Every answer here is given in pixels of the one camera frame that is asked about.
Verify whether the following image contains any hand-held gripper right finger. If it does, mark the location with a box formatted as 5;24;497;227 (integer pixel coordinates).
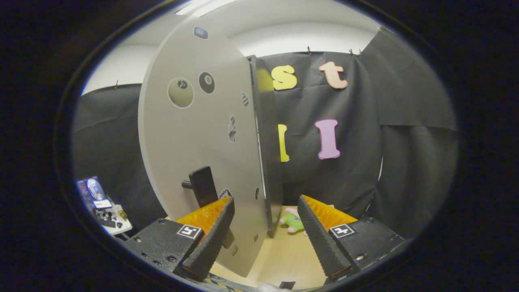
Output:
297;195;406;283

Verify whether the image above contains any light grey shoe cabinet door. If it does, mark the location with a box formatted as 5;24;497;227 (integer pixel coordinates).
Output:
138;16;269;278

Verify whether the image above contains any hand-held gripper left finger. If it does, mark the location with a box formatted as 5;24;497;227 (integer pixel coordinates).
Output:
122;196;236;281

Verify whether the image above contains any black backdrop cloth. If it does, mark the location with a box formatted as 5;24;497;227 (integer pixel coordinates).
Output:
71;28;459;240

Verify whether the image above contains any pink and green plush toy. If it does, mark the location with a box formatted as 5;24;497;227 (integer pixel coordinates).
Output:
279;207;305;235

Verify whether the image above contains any black door handle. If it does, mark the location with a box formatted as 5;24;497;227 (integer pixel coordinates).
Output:
182;166;236;249

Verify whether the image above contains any grey shoe cabinet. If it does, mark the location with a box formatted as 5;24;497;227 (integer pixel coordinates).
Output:
247;55;284;238

